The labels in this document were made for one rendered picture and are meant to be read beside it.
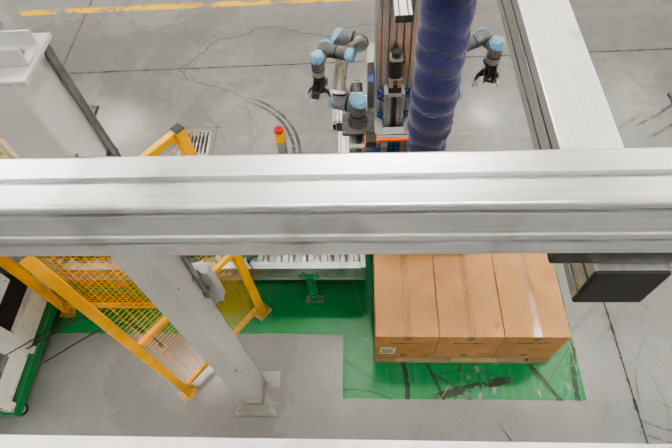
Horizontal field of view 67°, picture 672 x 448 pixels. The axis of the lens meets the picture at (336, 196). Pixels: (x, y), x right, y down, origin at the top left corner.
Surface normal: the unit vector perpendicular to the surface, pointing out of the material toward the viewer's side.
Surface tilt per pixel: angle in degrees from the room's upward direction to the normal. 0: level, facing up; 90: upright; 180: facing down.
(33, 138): 90
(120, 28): 0
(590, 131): 0
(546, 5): 0
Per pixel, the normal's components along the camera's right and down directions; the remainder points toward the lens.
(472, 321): -0.05, -0.56
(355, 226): -0.02, 0.83
